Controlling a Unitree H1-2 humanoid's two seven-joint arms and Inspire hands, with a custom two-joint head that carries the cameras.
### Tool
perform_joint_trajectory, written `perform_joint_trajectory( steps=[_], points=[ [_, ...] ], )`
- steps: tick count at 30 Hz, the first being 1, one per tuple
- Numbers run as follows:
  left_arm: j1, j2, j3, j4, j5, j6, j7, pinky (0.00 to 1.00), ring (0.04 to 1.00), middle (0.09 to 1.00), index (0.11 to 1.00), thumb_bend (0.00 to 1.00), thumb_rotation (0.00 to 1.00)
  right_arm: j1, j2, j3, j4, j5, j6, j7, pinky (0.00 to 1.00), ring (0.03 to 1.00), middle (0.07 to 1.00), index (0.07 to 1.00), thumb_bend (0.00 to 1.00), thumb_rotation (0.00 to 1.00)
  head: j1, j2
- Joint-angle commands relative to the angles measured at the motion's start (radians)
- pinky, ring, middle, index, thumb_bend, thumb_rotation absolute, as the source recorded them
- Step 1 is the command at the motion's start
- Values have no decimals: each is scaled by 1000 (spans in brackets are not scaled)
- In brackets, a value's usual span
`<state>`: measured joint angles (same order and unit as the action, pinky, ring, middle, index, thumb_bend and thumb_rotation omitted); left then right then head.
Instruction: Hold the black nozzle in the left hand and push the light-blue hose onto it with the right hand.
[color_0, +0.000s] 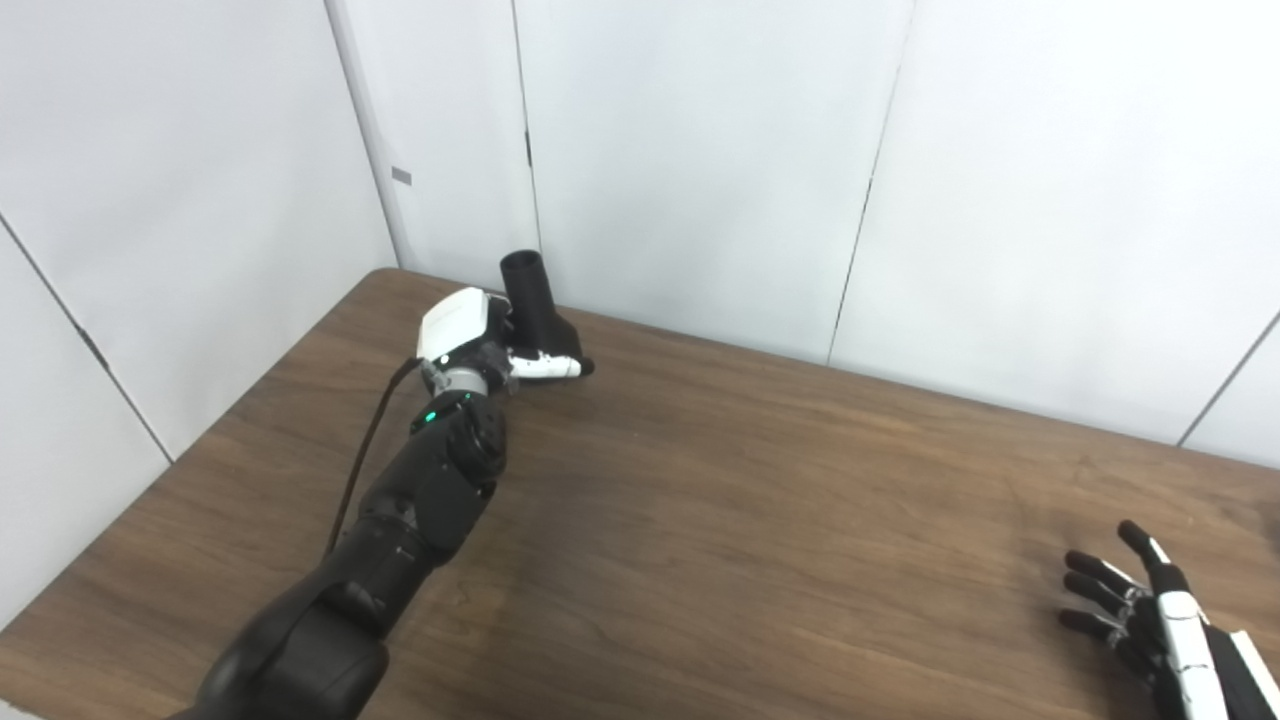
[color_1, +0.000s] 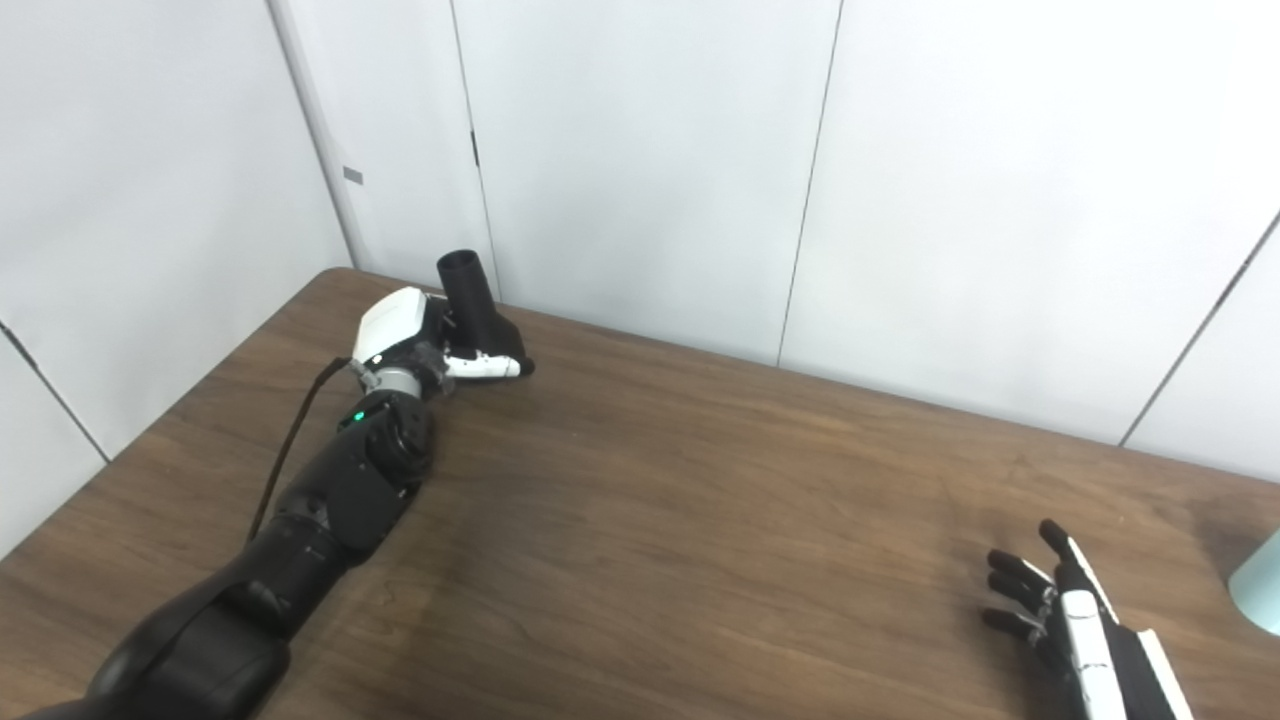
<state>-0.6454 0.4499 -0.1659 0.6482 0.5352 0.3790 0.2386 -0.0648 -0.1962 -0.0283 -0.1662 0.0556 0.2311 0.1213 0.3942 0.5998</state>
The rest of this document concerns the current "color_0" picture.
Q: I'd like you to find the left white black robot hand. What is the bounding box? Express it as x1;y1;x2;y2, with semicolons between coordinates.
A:
417;287;596;397

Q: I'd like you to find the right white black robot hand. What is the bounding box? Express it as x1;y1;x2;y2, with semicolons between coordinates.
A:
1058;519;1280;720

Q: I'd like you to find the black funnel-shaped nozzle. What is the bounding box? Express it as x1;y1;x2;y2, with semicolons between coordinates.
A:
500;250;584;363

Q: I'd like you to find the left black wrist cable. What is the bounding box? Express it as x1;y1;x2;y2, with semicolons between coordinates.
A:
325;357;426;557

